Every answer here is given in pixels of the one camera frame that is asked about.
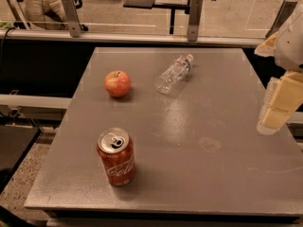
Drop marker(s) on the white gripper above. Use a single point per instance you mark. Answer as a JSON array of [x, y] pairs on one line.
[[291, 49]]

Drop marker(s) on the red coke can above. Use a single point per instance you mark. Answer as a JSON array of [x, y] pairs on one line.
[[116, 151]]

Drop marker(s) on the clear plastic water bottle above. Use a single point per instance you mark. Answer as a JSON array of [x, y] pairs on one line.
[[174, 74]]

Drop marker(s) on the red apple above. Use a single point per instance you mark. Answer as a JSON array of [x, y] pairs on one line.
[[117, 83]]

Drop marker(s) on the seated person in beige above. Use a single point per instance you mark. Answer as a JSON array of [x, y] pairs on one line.
[[46, 14]]

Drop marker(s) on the right metal bracket post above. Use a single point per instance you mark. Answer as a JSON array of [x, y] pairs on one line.
[[286, 9]]

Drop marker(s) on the metal bracket post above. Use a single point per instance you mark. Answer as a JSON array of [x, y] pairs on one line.
[[72, 18], [194, 20], [286, 9]]

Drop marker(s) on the middle metal bracket post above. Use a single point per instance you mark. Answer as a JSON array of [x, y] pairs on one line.
[[194, 20]]

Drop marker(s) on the left metal bracket post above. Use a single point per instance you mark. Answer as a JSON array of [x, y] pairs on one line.
[[72, 18]]

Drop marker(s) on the grey horizontal rail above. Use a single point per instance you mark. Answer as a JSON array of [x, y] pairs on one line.
[[109, 38]]

